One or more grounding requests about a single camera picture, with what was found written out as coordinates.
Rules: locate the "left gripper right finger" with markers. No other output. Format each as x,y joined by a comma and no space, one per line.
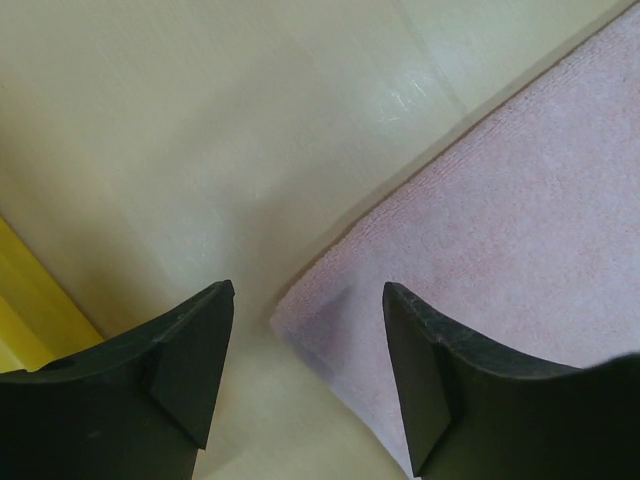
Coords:
473,408

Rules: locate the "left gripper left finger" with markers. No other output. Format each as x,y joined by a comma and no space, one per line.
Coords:
137,406

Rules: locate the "pink towel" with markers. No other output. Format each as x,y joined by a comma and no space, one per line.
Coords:
526,229

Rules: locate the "yellow plastic tray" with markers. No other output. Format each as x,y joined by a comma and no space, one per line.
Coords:
39,322

